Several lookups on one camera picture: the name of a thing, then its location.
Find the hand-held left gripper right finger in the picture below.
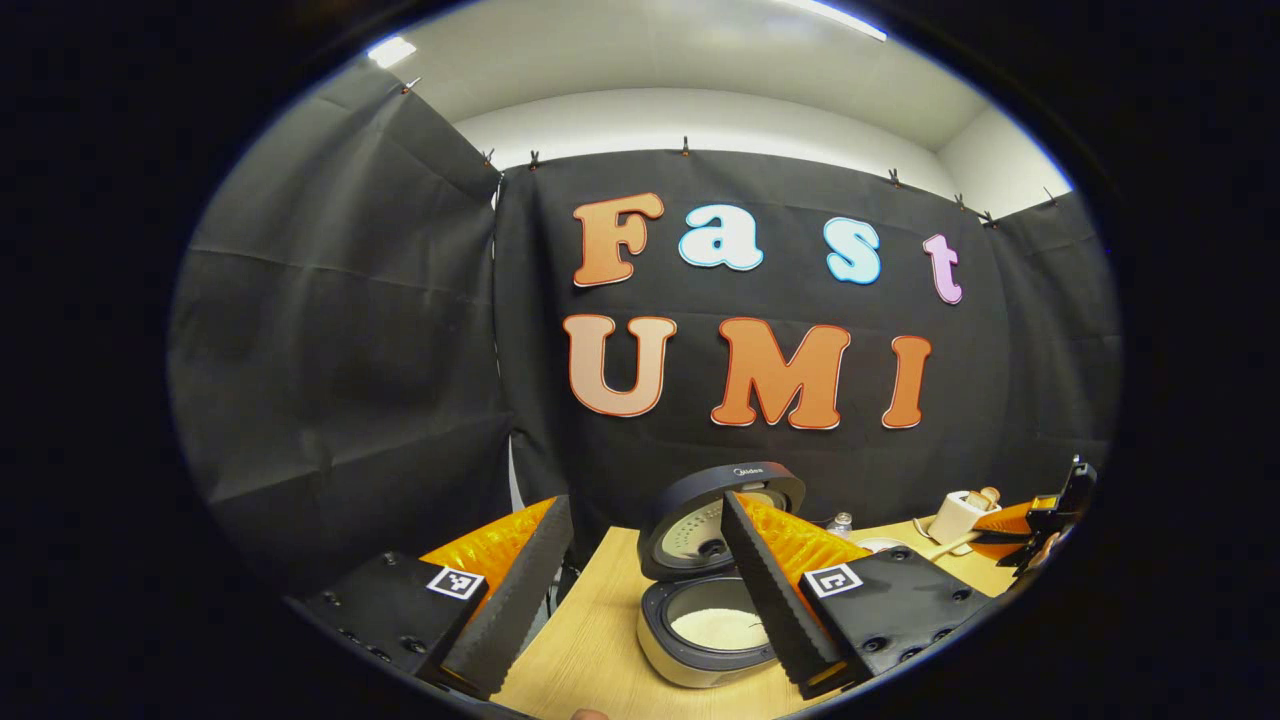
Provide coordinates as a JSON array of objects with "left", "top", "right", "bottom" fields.
[{"left": 720, "top": 490, "right": 999, "bottom": 701}]

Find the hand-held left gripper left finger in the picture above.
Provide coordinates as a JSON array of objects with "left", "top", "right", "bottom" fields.
[{"left": 290, "top": 494, "right": 575, "bottom": 701}]

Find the wooden spoon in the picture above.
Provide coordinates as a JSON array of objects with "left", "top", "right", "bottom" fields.
[{"left": 912, "top": 530, "right": 986, "bottom": 561}]

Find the cream chopstick holder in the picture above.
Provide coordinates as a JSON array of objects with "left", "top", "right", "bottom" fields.
[{"left": 927, "top": 490, "right": 991, "bottom": 546}]

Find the white rice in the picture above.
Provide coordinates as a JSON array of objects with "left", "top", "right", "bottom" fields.
[{"left": 670, "top": 608, "right": 771, "bottom": 653}]

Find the black rice cooker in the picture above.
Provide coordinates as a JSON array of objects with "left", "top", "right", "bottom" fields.
[{"left": 636, "top": 462, "right": 807, "bottom": 689}]

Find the black backdrop cloth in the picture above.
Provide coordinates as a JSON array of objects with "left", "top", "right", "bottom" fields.
[{"left": 165, "top": 65, "right": 1123, "bottom": 601}]

